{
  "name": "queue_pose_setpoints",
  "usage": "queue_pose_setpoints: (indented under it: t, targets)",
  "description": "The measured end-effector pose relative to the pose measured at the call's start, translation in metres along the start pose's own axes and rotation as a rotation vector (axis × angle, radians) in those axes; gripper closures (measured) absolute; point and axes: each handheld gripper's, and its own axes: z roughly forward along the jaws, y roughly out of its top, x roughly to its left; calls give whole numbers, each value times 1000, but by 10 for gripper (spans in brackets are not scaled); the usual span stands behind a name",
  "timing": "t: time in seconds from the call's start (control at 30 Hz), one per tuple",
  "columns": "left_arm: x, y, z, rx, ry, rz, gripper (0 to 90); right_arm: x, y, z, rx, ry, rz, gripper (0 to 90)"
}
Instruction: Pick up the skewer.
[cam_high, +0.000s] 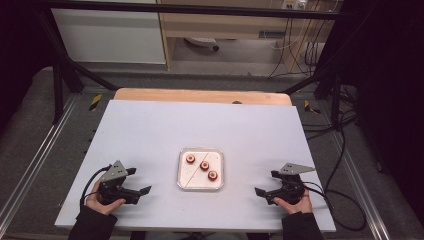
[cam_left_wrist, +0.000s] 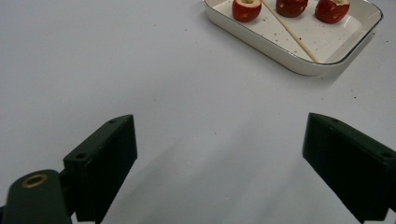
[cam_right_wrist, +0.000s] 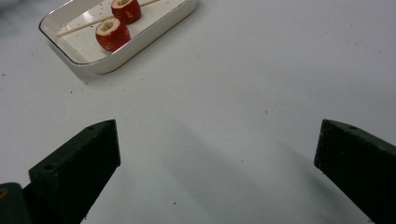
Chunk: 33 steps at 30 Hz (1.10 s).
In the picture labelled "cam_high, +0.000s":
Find black curtain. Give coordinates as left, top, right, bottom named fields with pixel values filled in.
left=0, top=0, right=56, bottom=129
left=316, top=0, right=424, bottom=219

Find white table cover board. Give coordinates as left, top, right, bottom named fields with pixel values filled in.
left=54, top=99, right=337, bottom=233

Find thin wooden skewer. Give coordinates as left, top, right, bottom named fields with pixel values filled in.
left=186, top=152, right=210, bottom=187

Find aluminium floor rail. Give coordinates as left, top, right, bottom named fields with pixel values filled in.
left=0, top=94, right=80, bottom=228
left=328, top=129, right=392, bottom=240

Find person's left hand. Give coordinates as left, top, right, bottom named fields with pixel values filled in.
left=85, top=179, right=127, bottom=216

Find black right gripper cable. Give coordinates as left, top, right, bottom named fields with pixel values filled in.
left=301, top=181, right=368, bottom=233

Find white chair base with caster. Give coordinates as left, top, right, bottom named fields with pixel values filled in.
left=184, top=36, right=221, bottom=52

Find person's right hand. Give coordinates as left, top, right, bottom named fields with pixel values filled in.
left=273, top=188, right=314, bottom=215

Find white power strip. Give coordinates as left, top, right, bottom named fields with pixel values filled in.
left=281, top=0, right=308, bottom=11

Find white cabinet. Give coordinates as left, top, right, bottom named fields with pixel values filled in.
left=51, top=0, right=167, bottom=65

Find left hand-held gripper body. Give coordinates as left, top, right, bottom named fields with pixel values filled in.
left=96, top=160, right=141, bottom=206

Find wooden table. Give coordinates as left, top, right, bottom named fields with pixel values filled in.
left=113, top=87, right=293, bottom=107

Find light wooden desk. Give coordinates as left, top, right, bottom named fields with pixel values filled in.
left=156, top=0, right=342, bottom=73

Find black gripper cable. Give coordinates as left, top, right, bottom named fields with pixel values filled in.
left=79, top=164, right=113, bottom=209
left=301, top=181, right=368, bottom=233

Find black metal stand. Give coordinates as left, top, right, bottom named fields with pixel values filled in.
left=35, top=9, right=120, bottom=125
left=282, top=59, right=345, bottom=132

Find black floor cables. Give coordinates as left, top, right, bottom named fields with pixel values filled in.
left=301, top=83, right=360, bottom=142

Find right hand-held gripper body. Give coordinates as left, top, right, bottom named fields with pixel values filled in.
left=265, top=162, right=316, bottom=206

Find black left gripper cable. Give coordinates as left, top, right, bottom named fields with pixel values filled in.
left=79, top=164, right=113, bottom=209

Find black horizontal frame bar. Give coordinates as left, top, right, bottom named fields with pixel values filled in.
left=36, top=0, right=342, bottom=21

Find yellow black tape marker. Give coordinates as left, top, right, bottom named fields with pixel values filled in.
left=303, top=99, right=322, bottom=115
left=88, top=93, right=103, bottom=112

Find bundle of hanging cables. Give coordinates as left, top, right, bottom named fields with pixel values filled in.
left=267, top=9, right=329, bottom=80

